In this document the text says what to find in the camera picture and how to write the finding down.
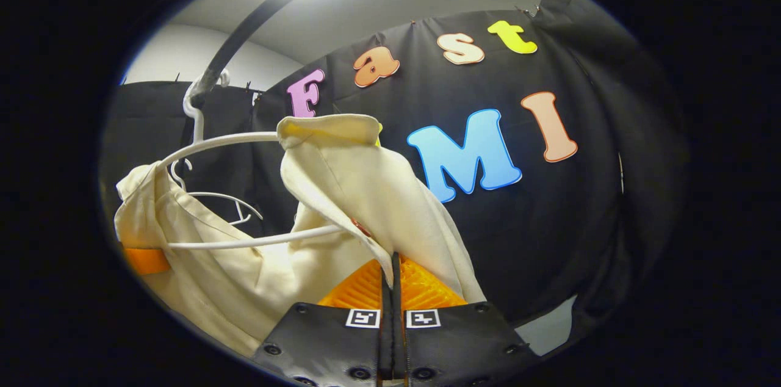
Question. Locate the cream button-up shirt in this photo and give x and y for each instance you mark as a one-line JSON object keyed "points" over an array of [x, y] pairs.
{"points": [[354, 185]]}

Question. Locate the black metal clothes rack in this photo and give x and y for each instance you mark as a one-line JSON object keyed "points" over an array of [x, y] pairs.
{"points": [[244, 27]]}

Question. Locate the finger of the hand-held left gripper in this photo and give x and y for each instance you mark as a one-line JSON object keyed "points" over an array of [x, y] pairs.
{"points": [[146, 260]]}

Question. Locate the white plastic clothes hanger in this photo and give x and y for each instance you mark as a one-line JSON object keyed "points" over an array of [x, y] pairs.
{"points": [[210, 194], [199, 121]]}

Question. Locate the black backdrop cloth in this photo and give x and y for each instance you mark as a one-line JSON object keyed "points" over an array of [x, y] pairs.
{"points": [[549, 222]]}

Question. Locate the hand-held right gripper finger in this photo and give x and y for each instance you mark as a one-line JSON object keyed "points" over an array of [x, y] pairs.
{"points": [[385, 338], [398, 338]]}

